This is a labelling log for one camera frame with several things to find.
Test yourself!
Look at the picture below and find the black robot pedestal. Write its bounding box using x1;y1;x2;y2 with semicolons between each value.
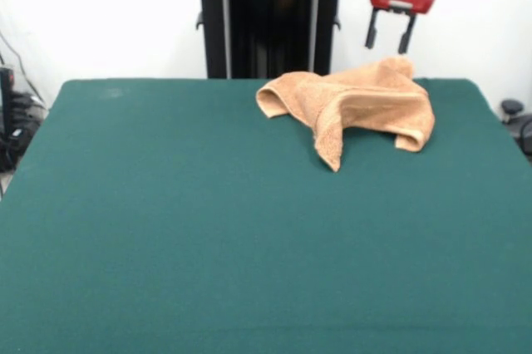
182;0;359;80

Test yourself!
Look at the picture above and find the black upright device, red light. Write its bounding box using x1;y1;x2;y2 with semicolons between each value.
0;66;17;172

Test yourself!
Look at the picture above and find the grey cable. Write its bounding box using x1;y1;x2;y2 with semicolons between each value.
0;32;45;104

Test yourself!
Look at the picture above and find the black plug bundle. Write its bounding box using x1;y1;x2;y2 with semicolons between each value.
10;91;47;123

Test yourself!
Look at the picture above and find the dark green table cloth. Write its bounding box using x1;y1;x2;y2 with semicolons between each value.
0;77;532;354

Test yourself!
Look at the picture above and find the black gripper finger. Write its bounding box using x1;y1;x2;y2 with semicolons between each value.
397;14;417;56
364;7;380;50

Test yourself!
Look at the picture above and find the tan terry cloth towel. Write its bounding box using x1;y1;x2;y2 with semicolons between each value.
255;57;436;173

